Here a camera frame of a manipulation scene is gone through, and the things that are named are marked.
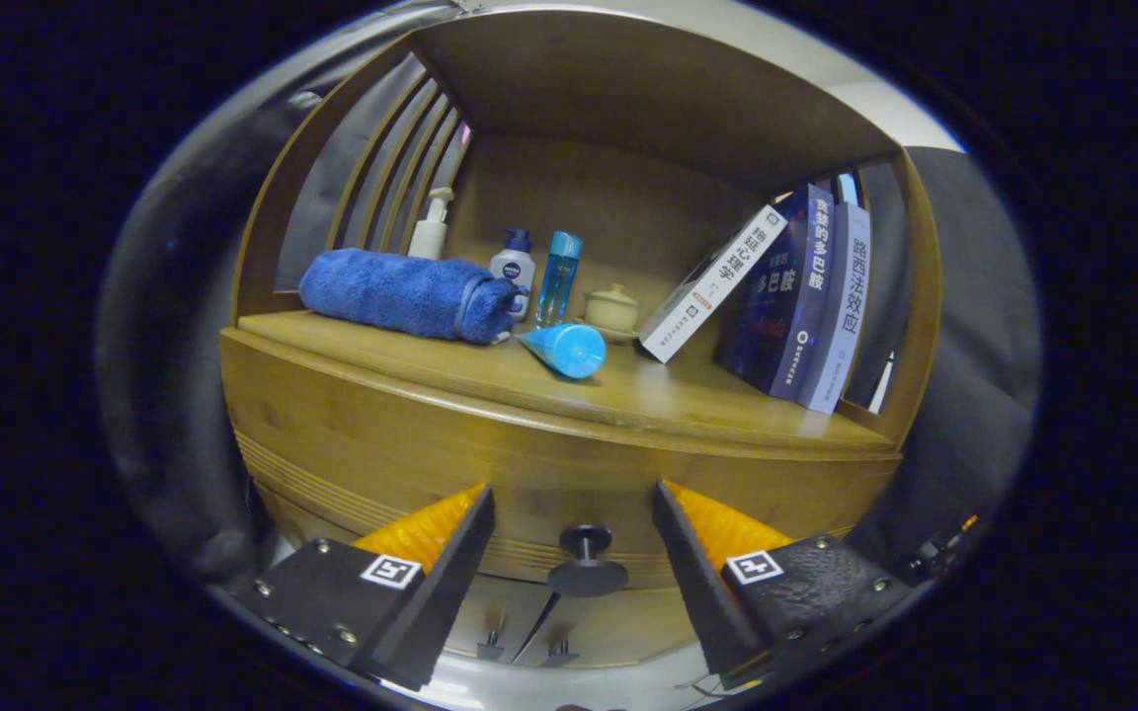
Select white book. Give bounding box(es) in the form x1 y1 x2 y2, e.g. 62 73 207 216
635 204 789 364

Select wooden cabinet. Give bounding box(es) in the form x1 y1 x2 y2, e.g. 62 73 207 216
218 8 943 682

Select clear blue bottle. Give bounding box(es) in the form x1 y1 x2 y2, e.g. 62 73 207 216
533 231 584 330

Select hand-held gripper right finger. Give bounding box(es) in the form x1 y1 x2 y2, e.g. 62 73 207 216
652 480 921 690

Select blue folded towel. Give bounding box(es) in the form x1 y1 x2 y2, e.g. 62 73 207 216
298 248 530 346

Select wooden cabinet door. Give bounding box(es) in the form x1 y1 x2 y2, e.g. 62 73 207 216
446 578 560 665
529 592 718 671

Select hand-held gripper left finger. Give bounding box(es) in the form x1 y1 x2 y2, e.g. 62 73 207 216
231 484 497 692

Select black drawer knob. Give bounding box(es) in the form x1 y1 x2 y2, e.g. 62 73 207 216
546 524 629 598

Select white bottle with blue cap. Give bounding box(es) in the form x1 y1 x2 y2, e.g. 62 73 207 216
488 228 537 322

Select dark device with orange tip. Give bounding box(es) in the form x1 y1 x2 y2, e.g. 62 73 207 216
890 513 980 584

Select blue squeeze tube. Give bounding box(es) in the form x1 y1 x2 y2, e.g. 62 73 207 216
516 323 608 380

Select cream lidded teacup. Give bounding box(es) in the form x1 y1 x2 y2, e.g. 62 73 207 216
577 283 642 345

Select light purple book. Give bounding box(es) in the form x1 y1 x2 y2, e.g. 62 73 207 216
796 202 872 415

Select wooden countertop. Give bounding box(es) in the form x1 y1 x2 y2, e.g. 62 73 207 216
236 309 901 455

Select white pump bottle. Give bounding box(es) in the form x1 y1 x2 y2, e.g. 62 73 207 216
407 187 455 262

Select dark blue book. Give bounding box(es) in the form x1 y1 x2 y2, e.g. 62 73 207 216
717 184 839 401

